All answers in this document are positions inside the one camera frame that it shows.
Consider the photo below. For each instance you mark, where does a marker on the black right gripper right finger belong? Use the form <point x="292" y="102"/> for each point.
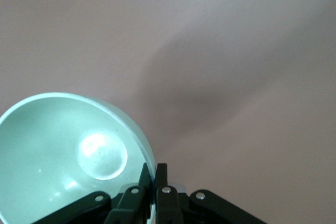
<point x="168" y="208"/>

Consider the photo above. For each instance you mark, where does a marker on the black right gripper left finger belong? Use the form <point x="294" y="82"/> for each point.
<point x="126" y="208"/>

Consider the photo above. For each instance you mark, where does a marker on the pale green bowl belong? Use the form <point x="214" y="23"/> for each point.
<point x="52" y="142"/>

